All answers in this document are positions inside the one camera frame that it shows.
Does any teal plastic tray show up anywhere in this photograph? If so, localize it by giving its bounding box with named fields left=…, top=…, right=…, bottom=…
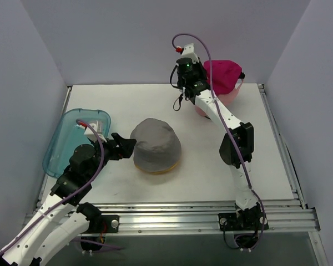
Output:
left=42, top=108, right=111, bottom=178

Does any aluminium front rail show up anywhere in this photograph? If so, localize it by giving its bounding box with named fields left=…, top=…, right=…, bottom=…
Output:
left=96, top=200, right=320, bottom=236

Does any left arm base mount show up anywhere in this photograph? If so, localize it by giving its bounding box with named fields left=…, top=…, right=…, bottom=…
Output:
left=79, top=214, right=119, bottom=252

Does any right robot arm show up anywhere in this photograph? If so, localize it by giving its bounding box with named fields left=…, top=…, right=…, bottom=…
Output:
left=174, top=57, right=266, bottom=229

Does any light pink baseball cap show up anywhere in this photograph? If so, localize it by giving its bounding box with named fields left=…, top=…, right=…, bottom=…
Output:
left=195, top=79, right=244, bottom=118

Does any yellow bucket hat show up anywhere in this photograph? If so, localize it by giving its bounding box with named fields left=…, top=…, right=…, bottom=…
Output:
left=134, top=163, right=178, bottom=175

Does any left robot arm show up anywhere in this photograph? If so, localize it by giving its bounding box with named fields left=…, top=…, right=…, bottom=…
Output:
left=0, top=133, right=137, bottom=265

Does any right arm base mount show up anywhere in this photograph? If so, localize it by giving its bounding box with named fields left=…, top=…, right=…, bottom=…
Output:
left=218, top=204, right=269, bottom=252

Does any magenta baseball cap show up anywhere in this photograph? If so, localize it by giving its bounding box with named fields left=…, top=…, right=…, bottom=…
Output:
left=203, top=60, right=245, bottom=96

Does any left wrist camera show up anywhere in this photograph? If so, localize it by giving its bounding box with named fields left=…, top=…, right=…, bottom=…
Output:
left=77, top=120, right=106, bottom=142

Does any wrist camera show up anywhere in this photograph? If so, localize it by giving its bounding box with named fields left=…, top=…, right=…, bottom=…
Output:
left=175, top=43, right=200, bottom=64
left=77, top=120, right=106, bottom=142

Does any grey bucket hat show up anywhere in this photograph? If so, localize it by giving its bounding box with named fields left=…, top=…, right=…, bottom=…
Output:
left=130, top=118, right=182, bottom=171

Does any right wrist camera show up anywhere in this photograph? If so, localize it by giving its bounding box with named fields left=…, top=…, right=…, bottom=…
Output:
left=175, top=43, right=200, bottom=64

